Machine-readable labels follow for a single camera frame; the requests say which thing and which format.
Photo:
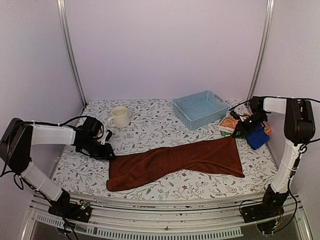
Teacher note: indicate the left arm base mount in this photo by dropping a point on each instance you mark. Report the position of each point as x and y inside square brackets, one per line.
[63, 207]

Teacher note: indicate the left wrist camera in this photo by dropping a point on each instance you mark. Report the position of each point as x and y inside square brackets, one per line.
[96, 130]

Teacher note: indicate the left aluminium frame post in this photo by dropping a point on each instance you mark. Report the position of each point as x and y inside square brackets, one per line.
[62, 13]

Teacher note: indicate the blue towel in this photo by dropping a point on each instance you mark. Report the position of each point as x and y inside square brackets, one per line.
[257, 138]

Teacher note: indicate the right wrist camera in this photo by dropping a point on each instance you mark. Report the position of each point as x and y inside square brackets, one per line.
[237, 116]

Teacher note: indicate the orange patterned towel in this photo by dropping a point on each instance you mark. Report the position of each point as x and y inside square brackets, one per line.
[228, 124]

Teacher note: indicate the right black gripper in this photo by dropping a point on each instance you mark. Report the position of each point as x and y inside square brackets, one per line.
[243, 130]

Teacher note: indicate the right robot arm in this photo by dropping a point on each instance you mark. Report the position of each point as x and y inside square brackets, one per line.
[299, 129]

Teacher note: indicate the cream ceramic mug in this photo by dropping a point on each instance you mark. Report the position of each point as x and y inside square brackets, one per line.
[120, 117]

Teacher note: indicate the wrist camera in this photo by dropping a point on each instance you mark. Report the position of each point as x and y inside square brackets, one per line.
[96, 130]
[237, 116]

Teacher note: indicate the right aluminium frame post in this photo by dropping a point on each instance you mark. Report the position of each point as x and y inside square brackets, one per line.
[267, 24]

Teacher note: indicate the brown towel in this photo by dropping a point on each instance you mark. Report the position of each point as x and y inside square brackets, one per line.
[218, 156]

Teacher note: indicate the green towel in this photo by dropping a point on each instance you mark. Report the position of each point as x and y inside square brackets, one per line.
[229, 134]

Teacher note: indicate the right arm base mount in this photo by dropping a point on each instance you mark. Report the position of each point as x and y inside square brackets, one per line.
[271, 206]

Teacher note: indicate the aluminium frame post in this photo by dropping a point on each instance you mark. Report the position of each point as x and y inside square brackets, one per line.
[267, 24]
[62, 13]

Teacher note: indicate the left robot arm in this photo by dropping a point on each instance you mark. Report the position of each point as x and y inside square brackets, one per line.
[25, 143]

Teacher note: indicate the front aluminium rail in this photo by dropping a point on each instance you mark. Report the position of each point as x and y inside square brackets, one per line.
[201, 219]

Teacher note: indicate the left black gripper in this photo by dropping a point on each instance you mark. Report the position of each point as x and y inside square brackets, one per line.
[106, 155]

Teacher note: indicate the floral table mat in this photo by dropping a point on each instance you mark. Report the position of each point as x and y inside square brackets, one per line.
[153, 124]

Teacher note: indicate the light blue plastic basket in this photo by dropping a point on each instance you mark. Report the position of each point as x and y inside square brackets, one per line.
[199, 109]

